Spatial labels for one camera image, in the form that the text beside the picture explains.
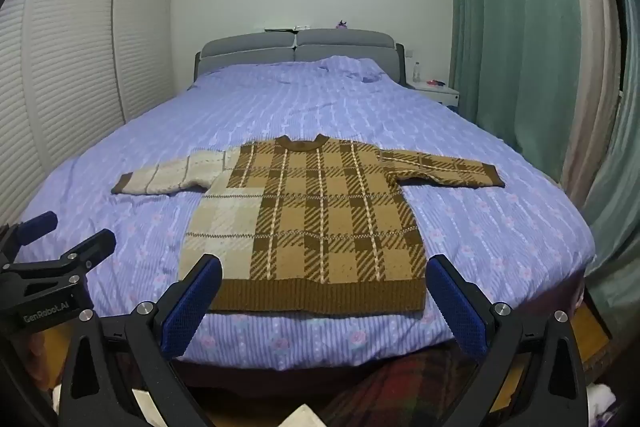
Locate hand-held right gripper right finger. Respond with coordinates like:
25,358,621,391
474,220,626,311
426,254,588,427

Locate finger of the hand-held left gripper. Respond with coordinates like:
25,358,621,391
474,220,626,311
0,228,117,288
0,211,59,265

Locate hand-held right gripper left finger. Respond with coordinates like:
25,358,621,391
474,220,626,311
59,252,224,427

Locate brown plaid knit sweater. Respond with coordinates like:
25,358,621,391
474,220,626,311
111,134,506,314

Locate person's left hand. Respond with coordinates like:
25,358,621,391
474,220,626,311
20,324,68,393

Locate dark red plaid cloth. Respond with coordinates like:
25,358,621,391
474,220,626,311
320,347,481,427

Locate white paper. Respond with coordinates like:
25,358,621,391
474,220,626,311
132,387,331,427

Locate white louvered wardrobe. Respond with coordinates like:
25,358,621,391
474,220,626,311
0,0,176,228

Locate white cloth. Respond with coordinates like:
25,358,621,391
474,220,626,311
585,384,622,427

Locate white nightstand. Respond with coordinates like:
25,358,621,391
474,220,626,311
406,79,461,108

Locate green curtain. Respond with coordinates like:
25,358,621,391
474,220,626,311
582,0,640,303
446,0,576,158

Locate grey upholstered bed headboard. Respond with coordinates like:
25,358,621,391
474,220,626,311
194,28,407,84

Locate beige curtain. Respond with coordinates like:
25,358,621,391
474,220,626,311
555,0,623,208

